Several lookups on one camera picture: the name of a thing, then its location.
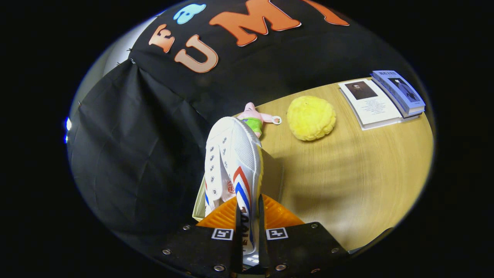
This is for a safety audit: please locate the white portrait booklet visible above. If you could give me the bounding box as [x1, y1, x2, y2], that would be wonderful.
[338, 78, 404, 131]

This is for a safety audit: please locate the blue book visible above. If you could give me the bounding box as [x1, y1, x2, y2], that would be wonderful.
[370, 70, 426, 118]

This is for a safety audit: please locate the yellow fluffy plush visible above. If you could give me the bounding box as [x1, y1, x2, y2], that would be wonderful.
[286, 95, 337, 142]

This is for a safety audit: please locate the black backdrop cloth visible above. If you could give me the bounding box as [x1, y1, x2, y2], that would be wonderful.
[66, 0, 425, 255]

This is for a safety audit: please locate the pink and green plush toy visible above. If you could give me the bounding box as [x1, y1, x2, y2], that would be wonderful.
[236, 102, 283, 139]

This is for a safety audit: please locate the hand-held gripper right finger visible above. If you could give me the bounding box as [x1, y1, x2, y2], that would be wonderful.
[258, 194, 350, 275]

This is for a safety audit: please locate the white striped canvas shoe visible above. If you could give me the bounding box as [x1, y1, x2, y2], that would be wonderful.
[204, 116, 265, 267]

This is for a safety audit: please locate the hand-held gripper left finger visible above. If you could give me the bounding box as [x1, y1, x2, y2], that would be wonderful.
[149, 195, 243, 278]

